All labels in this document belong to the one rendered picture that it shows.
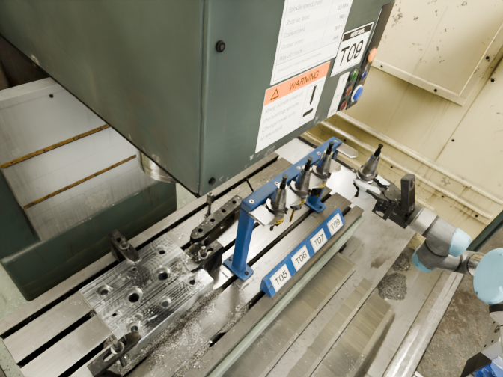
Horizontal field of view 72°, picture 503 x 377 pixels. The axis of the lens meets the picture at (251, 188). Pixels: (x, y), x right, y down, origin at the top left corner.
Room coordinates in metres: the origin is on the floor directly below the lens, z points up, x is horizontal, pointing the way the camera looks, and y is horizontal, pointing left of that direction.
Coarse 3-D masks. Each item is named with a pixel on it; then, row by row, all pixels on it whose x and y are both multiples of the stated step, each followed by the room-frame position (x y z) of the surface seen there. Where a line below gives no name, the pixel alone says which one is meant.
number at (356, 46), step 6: (366, 36) 0.62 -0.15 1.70; (354, 42) 0.59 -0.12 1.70; (360, 42) 0.61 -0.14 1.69; (354, 48) 0.60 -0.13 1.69; (360, 48) 0.62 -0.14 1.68; (348, 54) 0.58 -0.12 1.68; (354, 54) 0.60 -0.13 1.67; (360, 54) 0.62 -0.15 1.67; (348, 60) 0.59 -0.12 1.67; (354, 60) 0.61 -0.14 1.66
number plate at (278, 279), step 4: (284, 264) 0.65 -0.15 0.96; (284, 268) 0.64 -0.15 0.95; (276, 272) 0.61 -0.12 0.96; (280, 272) 0.62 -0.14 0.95; (284, 272) 0.63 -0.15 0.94; (288, 272) 0.64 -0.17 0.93; (272, 276) 0.60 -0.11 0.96; (276, 276) 0.60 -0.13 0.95; (280, 276) 0.61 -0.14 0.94; (284, 276) 0.62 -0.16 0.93; (288, 276) 0.63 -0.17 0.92; (272, 280) 0.59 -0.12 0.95; (276, 280) 0.60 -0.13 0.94; (280, 280) 0.60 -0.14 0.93; (284, 280) 0.61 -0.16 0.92; (272, 284) 0.58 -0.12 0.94; (276, 284) 0.59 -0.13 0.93; (280, 284) 0.59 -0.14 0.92; (276, 288) 0.58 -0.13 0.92
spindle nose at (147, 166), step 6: (138, 150) 0.48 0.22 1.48; (138, 156) 0.49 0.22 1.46; (144, 156) 0.47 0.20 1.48; (138, 162) 0.50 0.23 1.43; (144, 162) 0.47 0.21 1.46; (150, 162) 0.47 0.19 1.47; (144, 168) 0.48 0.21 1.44; (150, 168) 0.47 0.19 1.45; (156, 168) 0.46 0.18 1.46; (150, 174) 0.47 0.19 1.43; (156, 174) 0.46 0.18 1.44; (162, 174) 0.46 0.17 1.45; (162, 180) 0.46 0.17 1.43; (168, 180) 0.46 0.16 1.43; (174, 180) 0.47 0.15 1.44
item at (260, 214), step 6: (252, 210) 0.62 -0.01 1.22; (258, 210) 0.63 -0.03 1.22; (264, 210) 0.63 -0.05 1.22; (252, 216) 0.60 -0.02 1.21; (258, 216) 0.61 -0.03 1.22; (264, 216) 0.61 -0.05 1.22; (270, 216) 0.61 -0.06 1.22; (276, 216) 0.62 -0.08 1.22; (258, 222) 0.59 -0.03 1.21; (264, 222) 0.59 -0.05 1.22; (270, 222) 0.59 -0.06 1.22
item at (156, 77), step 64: (0, 0) 0.64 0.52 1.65; (64, 0) 0.48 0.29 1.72; (128, 0) 0.39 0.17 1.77; (192, 0) 0.33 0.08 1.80; (256, 0) 0.38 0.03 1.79; (384, 0) 0.64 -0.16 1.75; (64, 64) 0.51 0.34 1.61; (128, 64) 0.40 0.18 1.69; (192, 64) 0.33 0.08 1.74; (256, 64) 0.39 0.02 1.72; (320, 64) 0.52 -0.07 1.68; (128, 128) 0.41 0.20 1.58; (192, 128) 0.33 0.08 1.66; (256, 128) 0.41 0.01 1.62; (192, 192) 0.33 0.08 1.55
